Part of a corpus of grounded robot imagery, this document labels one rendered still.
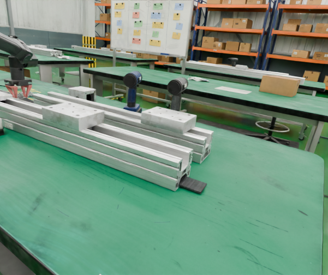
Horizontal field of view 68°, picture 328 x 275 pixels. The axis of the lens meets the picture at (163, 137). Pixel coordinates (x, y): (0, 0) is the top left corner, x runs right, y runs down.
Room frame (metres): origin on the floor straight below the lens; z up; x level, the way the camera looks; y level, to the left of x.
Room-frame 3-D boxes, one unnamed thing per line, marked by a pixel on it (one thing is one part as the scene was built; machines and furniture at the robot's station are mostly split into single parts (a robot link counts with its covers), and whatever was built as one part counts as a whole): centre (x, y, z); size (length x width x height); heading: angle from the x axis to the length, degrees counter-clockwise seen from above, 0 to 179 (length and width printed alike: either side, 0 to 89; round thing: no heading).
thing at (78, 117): (0.74, 0.30, 0.87); 0.16 x 0.11 x 0.07; 64
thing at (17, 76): (1.17, 0.73, 0.92); 0.10 x 0.07 x 0.07; 154
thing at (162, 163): (0.74, 0.30, 0.82); 0.80 x 0.10 x 0.09; 64
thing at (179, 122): (0.80, -0.01, 0.87); 0.16 x 0.11 x 0.07; 64
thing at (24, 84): (1.18, 0.72, 0.85); 0.07 x 0.07 x 0.09; 64
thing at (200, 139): (0.91, 0.21, 0.82); 0.80 x 0.10 x 0.09; 64
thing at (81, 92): (1.21, 0.44, 0.83); 0.11 x 0.10 x 0.10; 158
